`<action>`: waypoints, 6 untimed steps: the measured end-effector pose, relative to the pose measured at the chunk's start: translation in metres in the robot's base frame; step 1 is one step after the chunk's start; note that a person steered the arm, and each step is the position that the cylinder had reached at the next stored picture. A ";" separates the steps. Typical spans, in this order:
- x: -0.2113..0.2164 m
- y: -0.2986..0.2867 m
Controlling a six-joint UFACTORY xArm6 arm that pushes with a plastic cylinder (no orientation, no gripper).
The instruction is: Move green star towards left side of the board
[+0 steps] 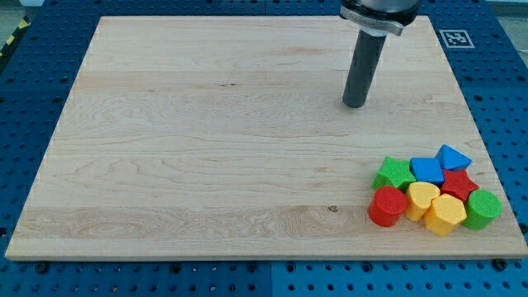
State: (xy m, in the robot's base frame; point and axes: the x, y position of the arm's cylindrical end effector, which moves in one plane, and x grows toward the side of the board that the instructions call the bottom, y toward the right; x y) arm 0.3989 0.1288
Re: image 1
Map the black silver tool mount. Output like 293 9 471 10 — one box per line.
340 0 422 36

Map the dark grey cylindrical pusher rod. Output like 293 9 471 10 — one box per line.
342 30 386 108

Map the green star block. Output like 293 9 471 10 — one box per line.
371 156 417 192

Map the red star block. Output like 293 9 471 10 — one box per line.
441 169 479 203

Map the light wooden board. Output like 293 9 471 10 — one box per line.
6 16 527 262

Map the white fiducial marker tag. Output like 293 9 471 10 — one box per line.
440 29 474 49

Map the blue cube block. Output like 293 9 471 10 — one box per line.
410 158 445 186

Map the blue triangle block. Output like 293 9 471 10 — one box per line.
435 144 472 171

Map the yellow heart block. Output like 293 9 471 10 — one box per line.
405 181 441 221

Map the red cylinder block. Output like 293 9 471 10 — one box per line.
368 186 408 227

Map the yellow hexagon block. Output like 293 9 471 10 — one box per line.
423 194 467 236

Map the green cylinder block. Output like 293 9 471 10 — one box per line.
463 189 502 230

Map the yellow black hazard tape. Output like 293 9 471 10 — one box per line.
1 15 31 59

